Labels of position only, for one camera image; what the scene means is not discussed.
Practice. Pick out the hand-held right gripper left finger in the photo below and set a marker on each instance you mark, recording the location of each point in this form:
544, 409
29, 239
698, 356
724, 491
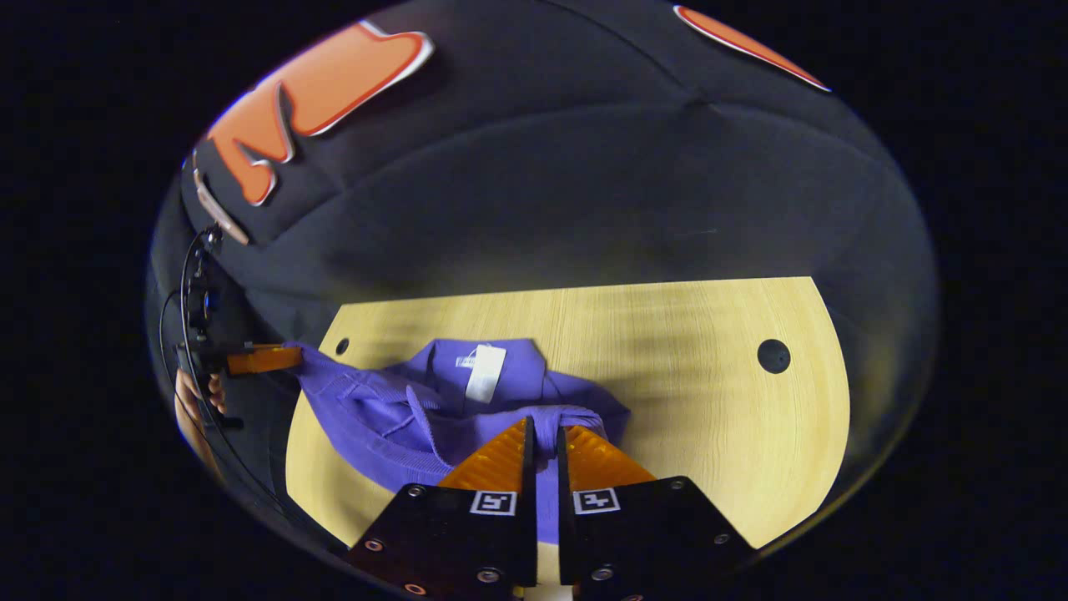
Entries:
529, 542

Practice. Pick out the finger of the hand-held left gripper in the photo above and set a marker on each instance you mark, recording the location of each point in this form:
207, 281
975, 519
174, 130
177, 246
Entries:
263, 360

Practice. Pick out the purple shirt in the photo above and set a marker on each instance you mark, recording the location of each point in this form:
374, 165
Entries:
392, 434

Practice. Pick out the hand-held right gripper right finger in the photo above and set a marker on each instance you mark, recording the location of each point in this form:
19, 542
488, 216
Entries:
564, 542

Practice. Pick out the black backdrop cloth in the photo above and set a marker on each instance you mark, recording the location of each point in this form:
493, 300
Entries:
584, 184

